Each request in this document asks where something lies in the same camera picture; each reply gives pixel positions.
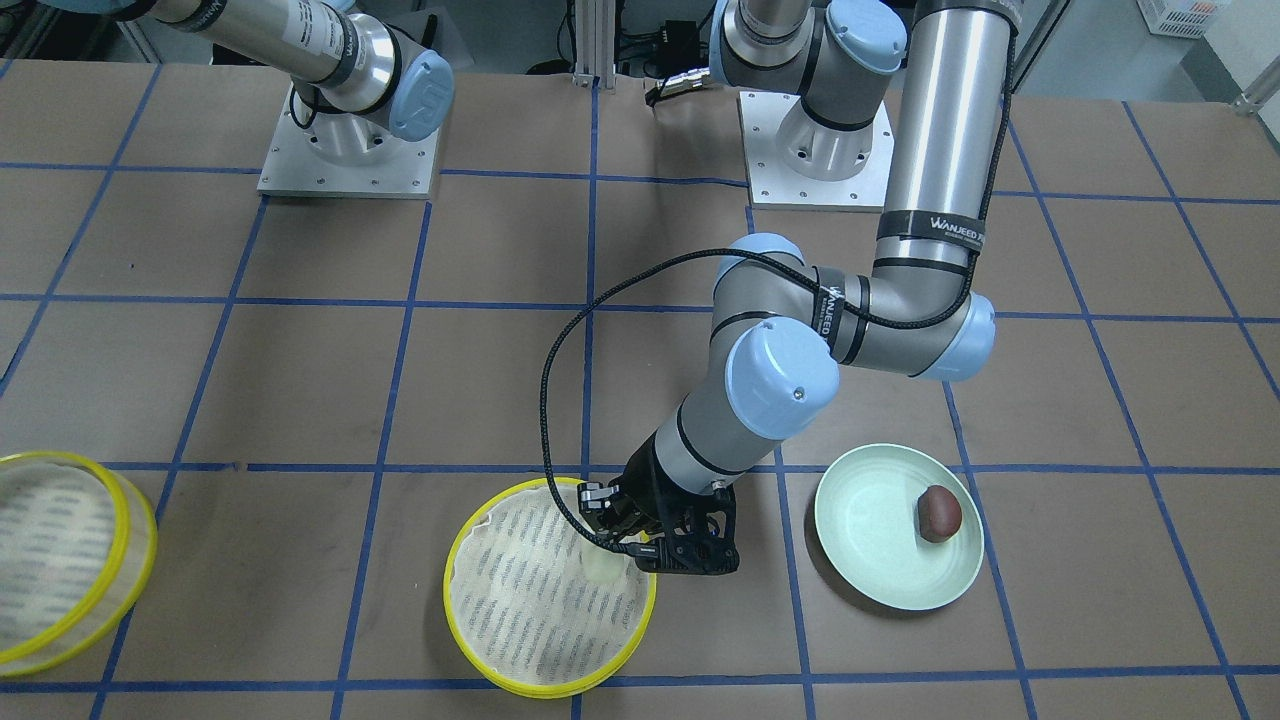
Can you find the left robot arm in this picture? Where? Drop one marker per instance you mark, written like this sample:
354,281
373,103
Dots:
783,327

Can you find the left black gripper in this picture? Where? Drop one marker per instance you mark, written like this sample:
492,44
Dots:
641,483

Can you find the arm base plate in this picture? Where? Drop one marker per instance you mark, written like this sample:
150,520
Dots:
341,156
815,165

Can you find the white steamed bun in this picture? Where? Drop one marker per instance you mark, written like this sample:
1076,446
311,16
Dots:
602,567

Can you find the light green plate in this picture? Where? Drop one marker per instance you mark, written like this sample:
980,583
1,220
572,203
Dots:
865,517

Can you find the aluminium frame post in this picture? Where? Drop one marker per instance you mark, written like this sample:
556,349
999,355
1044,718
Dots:
594,24

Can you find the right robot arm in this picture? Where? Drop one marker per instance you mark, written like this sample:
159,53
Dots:
359,65

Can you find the black electronics box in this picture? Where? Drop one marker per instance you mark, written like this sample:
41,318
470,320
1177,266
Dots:
679,43

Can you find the yellow bamboo steamer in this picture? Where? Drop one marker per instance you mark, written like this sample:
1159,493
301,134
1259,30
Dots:
522,612
78,543

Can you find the dark red bun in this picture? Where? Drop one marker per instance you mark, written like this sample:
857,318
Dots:
939,515

